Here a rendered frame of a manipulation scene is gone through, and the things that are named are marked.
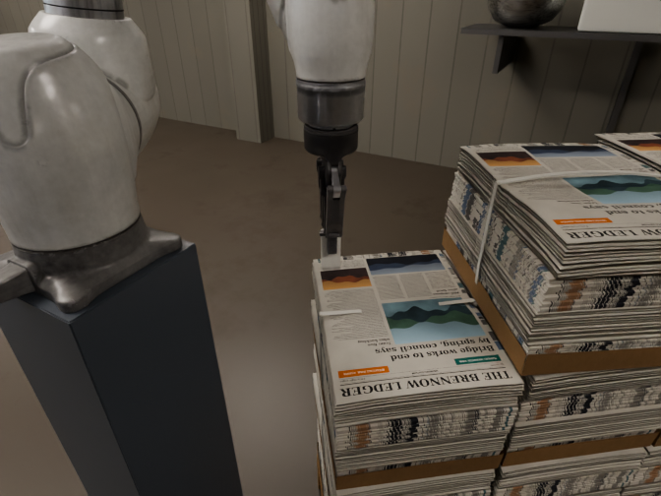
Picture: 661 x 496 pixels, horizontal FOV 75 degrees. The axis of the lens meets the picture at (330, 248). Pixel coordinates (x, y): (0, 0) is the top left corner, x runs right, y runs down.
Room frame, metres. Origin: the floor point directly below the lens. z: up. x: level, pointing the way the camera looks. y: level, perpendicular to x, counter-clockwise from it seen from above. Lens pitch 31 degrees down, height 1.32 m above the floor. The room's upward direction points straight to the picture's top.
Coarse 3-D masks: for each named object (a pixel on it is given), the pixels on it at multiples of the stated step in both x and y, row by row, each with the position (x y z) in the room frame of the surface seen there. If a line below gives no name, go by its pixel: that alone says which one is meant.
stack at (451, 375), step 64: (384, 256) 0.77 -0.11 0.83; (448, 256) 0.78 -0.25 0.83; (320, 320) 0.58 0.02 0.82; (384, 320) 0.57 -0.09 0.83; (448, 320) 0.57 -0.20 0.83; (320, 384) 0.64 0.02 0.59; (384, 384) 0.43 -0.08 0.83; (448, 384) 0.43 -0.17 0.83; (512, 384) 0.43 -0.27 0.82; (576, 384) 0.45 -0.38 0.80; (640, 384) 0.47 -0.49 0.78; (320, 448) 0.70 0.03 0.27; (384, 448) 0.41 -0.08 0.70; (448, 448) 0.43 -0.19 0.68; (512, 448) 0.44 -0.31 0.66; (640, 448) 0.49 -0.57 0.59
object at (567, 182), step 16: (496, 176) 0.65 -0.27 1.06; (512, 176) 0.65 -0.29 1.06; (560, 176) 0.65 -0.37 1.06; (576, 176) 0.65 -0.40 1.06; (592, 176) 0.65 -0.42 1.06; (608, 176) 0.65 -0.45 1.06; (624, 176) 0.65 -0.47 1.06; (640, 176) 0.65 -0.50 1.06; (496, 208) 0.63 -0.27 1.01; (496, 224) 0.61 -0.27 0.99; (480, 240) 0.64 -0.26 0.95; (496, 240) 0.60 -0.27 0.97; (480, 272) 0.62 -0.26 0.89
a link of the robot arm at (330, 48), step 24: (288, 0) 0.57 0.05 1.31; (312, 0) 0.54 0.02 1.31; (336, 0) 0.54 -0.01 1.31; (360, 0) 0.55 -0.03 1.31; (288, 24) 0.58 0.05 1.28; (312, 24) 0.54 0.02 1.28; (336, 24) 0.54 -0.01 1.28; (360, 24) 0.55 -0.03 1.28; (312, 48) 0.54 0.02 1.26; (336, 48) 0.54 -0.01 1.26; (360, 48) 0.55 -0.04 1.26; (312, 72) 0.55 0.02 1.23; (336, 72) 0.54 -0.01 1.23; (360, 72) 0.56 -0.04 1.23
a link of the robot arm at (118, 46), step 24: (48, 0) 0.66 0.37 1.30; (72, 0) 0.65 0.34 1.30; (96, 0) 0.66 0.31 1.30; (120, 0) 0.70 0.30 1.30; (48, 24) 0.64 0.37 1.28; (72, 24) 0.64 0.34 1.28; (96, 24) 0.65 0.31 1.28; (120, 24) 0.68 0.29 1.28; (96, 48) 0.63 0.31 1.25; (120, 48) 0.65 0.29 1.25; (144, 48) 0.70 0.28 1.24; (120, 72) 0.64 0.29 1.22; (144, 72) 0.68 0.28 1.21; (144, 96) 0.66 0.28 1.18; (144, 120) 0.64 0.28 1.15; (144, 144) 0.65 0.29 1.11
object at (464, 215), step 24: (504, 144) 0.81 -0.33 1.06; (528, 144) 0.81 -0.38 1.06; (552, 144) 0.81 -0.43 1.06; (576, 144) 0.81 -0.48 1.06; (480, 168) 0.71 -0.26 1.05; (504, 168) 0.68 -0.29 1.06; (528, 168) 0.68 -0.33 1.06; (552, 168) 0.69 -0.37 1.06; (576, 168) 0.68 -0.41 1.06; (600, 168) 0.68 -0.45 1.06; (624, 168) 0.68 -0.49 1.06; (648, 168) 0.68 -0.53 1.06; (456, 192) 0.79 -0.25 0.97; (480, 192) 0.69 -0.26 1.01; (456, 216) 0.75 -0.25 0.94; (480, 216) 0.67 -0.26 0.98; (456, 240) 0.74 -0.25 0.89
